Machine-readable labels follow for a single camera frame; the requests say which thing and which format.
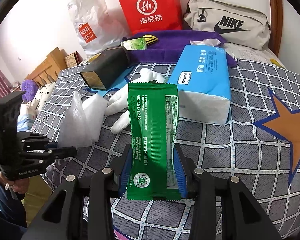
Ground light green wipes pack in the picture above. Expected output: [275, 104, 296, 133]
[121, 37, 147, 50]

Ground person's left hand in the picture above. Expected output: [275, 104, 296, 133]
[0, 172, 30, 194]

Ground dark green tea tin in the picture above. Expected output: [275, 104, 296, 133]
[80, 47, 130, 90]

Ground purple towel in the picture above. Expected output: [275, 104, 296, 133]
[128, 30, 227, 64]

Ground green snack packet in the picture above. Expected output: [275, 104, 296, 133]
[127, 82, 181, 200]

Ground white foam sponge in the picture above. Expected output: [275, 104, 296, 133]
[57, 91, 108, 147]

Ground white gloves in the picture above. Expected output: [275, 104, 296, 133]
[105, 68, 166, 134]

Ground red Haidilao paper bag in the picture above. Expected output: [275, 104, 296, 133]
[119, 0, 183, 35]

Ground white Miniso plastic bag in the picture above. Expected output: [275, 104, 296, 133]
[68, 0, 128, 56]

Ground blue tissue pack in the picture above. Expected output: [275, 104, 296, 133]
[168, 44, 231, 125]

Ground beige Nike bag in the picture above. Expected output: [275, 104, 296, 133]
[184, 0, 270, 50]

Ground small patterned box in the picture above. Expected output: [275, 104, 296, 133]
[64, 51, 83, 68]

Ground purple plush toy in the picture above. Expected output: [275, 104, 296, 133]
[21, 80, 39, 102]

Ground wooden headboard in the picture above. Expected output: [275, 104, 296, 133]
[25, 47, 67, 88]

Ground yellow Adidas pouch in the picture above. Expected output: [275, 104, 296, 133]
[142, 34, 159, 46]

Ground white spotted pillow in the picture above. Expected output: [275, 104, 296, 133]
[31, 82, 56, 115]

